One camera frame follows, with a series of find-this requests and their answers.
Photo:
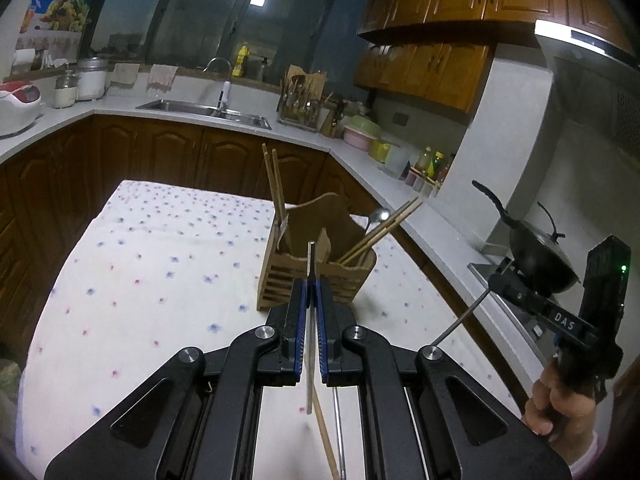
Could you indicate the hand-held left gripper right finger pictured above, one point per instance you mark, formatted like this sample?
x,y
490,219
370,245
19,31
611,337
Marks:
x,y
321,325

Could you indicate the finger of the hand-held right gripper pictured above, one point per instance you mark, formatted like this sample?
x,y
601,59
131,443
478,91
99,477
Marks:
x,y
510,280

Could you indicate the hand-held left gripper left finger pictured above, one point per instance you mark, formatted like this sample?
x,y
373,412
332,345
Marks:
x,y
301,325

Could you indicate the wooden utensil holder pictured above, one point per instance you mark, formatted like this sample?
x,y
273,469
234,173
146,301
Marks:
x,y
310,287

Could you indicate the wooden chopstick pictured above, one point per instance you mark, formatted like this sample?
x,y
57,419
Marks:
x,y
326,440
281,190
270,185
392,230
385,227

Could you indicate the metal spoon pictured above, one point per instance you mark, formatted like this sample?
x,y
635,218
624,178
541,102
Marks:
x,y
379,216

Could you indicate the person's right forearm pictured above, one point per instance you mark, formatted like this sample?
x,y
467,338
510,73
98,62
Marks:
x,y
582,455

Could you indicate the person's right hand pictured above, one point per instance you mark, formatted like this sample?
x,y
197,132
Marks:
x,y
555,410

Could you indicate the steel stove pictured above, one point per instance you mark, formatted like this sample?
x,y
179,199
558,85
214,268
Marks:
x,y
492,252

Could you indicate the black wok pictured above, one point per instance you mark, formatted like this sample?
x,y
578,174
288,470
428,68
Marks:
x,y
540,260

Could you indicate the spice jar set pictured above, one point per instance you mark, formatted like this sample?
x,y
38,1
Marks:
x,y
422,184

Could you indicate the condiment bottle yellow cap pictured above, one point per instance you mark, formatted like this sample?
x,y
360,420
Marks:
x,y
438,166

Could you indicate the floral tablecloth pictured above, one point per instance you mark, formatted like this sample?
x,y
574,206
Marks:
x,y
150,285

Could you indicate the pink basin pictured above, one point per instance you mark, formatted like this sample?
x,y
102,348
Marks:
x,y
360,139

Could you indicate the knife block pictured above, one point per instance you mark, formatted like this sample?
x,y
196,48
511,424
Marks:
x,y
332,120

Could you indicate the green basin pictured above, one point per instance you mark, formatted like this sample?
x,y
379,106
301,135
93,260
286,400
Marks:
x,y
362,122

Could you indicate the utensil drying rack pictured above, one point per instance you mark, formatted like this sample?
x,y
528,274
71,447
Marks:
x,y
300,115

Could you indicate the steel range hood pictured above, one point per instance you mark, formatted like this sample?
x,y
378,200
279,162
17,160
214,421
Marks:
x,y
590,85

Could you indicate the wooden lower cabinets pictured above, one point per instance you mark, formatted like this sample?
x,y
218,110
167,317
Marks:
x,y
150,155

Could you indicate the wooden cabinets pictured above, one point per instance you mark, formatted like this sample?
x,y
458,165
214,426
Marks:
x,y
450,35
150,155

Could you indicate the steel sink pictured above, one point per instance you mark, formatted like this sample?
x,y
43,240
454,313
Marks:
x,y
200,110

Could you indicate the kitchen faucet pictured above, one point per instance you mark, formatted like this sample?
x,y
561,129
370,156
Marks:
x,y
225,95

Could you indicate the wooden cutting board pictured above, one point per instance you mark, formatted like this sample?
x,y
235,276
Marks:
x,y
315,82

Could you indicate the wooden upper cabinets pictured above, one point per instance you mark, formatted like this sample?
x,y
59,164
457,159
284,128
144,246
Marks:
x,y
450,35

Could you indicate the clear bottle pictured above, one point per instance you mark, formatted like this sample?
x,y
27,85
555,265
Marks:
x,y
263,70

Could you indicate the hanging dish towel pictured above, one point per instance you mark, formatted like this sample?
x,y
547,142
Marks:
x,y
162,77
125,74

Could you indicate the dark kitchen window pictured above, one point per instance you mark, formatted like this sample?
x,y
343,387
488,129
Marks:
x,y
200,25

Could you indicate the white pot with steel lid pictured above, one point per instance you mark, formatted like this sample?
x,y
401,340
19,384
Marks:
x,y
92,82

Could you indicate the glass jar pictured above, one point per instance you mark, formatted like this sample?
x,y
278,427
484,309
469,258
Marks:
x,y
65,95

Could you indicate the red white rice cooker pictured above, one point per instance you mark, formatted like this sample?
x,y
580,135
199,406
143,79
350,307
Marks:
x,y
20,107

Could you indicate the dark wall plate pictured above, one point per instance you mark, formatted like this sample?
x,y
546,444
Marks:
x,y
401,119

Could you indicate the tropical fruit wall poster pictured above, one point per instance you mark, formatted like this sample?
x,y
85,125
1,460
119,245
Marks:
x,y
65,10

